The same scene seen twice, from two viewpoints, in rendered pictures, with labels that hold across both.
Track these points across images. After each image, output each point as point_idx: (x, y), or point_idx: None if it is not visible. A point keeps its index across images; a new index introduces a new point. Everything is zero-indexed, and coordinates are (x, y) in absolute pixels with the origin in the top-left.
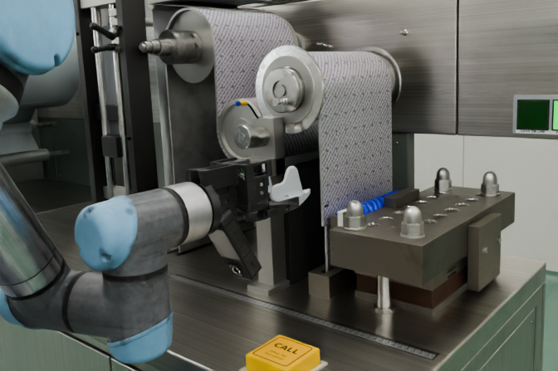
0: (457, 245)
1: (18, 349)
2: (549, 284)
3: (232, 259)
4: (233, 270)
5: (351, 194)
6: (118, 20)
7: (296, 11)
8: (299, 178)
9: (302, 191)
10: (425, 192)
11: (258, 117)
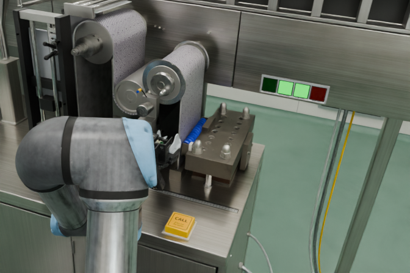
0: (240, 154)
1: None
2: (233, 107)
3: None
4: (154, 188)
5: (188, 127)
6: (57, 36)
7: (141, 2)
8: (179, 138)
9: (179, 143)
10: (215, 115)
11: (146, 96)
